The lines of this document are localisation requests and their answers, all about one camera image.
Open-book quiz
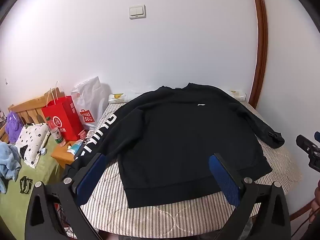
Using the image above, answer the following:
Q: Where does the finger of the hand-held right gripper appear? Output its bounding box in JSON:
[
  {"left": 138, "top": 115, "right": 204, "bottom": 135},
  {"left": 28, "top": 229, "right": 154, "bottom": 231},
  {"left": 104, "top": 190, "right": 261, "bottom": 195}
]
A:
[{"left": 296, "top": 131, "right": 320, "bottom": 173}]

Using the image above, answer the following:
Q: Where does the white plastic bag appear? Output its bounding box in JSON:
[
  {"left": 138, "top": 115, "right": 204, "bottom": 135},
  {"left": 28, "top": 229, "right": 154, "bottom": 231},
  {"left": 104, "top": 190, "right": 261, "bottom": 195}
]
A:
[{"left": 71, "top": 76, "right": 112, "bottom": 130}]

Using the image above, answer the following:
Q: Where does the black sweatshirt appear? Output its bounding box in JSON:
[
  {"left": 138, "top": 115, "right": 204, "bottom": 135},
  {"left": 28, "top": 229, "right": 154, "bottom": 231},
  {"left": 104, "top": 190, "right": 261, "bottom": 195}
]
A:
[{"left": 61, "top": 82, "right": 285, "bottom": 209}]

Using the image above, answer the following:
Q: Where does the white floral pillow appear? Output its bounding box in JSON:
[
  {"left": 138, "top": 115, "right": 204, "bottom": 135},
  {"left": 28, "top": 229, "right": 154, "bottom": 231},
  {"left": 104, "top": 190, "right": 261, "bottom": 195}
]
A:
[{"left": 15, "top": 123, "right": 51, "bottom": 169}]

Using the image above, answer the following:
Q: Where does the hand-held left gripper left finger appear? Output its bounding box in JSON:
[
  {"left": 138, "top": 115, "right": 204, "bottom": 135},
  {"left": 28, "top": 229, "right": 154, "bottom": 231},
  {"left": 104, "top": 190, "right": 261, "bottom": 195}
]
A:
[{"left": 25, "top": 152, "right": 108, "bottom": 240}]

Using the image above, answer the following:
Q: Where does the white light switch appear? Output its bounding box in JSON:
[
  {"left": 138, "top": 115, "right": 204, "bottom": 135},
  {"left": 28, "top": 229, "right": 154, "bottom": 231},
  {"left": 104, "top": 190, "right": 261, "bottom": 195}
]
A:
[{"left": 128, "top": 4, "right": 146, "bottom": 19}]

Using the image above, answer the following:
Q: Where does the wooden nightstand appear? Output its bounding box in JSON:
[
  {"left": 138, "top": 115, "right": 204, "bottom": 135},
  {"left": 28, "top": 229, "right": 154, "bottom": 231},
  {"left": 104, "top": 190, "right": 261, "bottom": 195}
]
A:
[{"left": 51, "top": 129, "right": 100, "bottom": 171}]

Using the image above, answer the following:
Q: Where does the green bed sheet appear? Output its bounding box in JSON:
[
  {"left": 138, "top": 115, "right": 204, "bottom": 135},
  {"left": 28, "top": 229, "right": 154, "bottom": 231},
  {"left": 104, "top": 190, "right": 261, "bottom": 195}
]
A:
[{"left": 0, "top": 132, "right": 73, "bottom": 233}]

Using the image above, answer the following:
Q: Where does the white tissue packet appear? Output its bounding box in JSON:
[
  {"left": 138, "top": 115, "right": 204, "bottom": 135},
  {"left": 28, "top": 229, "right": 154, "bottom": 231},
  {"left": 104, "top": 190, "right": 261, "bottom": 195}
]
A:
[
  {"left": 228, "top": 89, "right": 247, "bottom": 102},
  {"left": 108, "top": 93, "right": 128, "bottom": 104}
]

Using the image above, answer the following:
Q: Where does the red paper bag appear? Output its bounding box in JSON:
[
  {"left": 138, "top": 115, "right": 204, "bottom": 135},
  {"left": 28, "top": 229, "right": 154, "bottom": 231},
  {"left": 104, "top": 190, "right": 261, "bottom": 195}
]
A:
[{"left": 41, "top": 81, "right": 84, "bottom": 142}]

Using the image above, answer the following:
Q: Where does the blue packet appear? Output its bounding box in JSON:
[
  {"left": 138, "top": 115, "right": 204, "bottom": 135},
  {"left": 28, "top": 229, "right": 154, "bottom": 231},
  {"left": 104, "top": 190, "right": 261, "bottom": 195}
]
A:
[{"left": 66, "top": 140, "right": 84, "bottom": 155}]

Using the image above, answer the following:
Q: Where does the light blue cloth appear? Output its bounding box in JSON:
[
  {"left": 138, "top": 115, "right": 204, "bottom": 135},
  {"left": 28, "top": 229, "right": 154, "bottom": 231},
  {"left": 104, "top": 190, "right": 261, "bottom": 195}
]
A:
[{"left": 0, "top": 141, "right": 22, "bottom": 194}]

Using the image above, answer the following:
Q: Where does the purple plush cloth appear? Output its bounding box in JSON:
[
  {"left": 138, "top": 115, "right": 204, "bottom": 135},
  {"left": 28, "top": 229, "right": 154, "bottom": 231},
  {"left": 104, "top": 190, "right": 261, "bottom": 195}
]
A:
[{"left": 5, "top": 112, "right": 25, "bottom": 144}]

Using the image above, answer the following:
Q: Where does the person's right forearm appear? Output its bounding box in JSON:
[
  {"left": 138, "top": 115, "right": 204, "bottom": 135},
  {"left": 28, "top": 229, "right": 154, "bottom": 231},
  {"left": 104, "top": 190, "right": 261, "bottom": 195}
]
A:
[{"left": 309, "top": 186, "right": 320, "bottom": 223}]

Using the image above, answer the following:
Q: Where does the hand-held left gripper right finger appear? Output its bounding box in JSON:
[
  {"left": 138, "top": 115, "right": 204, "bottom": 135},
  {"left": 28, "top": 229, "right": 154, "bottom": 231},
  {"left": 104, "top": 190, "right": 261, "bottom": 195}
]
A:
[{"left": 209, "top": 152, "right": 292, "bottom": 240}]

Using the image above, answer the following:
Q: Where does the clear water bottle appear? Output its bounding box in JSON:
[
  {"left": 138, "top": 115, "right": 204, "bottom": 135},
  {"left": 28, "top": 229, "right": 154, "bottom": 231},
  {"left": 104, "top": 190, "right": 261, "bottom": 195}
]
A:
[{"left": 47, "top": 116, "right": 66, "bottom": 147}]

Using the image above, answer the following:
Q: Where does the wooden headboard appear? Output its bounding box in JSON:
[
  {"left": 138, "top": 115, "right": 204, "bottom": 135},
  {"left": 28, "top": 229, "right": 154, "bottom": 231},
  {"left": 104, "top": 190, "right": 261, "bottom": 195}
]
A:
[{"left": 0, "top": 94, "right": 68, "bottom": 143}]

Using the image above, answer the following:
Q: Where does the striped bed cover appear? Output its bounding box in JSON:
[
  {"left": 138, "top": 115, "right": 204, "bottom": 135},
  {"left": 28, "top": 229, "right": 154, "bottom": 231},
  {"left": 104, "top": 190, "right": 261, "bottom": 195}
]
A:
[{"left": 80, "top": 99, "right": 302, "bottom": 238}]

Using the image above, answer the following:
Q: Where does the brown wooden door frame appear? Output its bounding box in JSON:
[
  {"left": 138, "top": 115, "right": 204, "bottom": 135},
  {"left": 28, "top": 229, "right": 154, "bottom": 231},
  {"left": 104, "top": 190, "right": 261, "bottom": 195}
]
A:
[{"left": 249, "top": 0, "right": 268, "bottom": 108}]

